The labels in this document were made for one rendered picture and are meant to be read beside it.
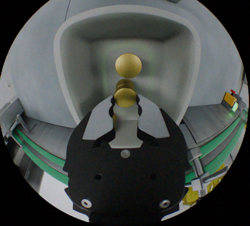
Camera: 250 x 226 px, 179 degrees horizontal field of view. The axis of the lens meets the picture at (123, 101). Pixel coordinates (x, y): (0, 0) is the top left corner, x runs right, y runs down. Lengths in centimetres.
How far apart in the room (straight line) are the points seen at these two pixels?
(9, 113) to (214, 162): 91
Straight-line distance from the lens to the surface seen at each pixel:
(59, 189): 53
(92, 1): 24
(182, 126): 20
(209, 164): 22
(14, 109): 73
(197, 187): 17
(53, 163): 34
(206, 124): 26
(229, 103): 54
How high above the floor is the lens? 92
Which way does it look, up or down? 58 degrees down
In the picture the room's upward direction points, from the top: 179 degrees counter-clockwise
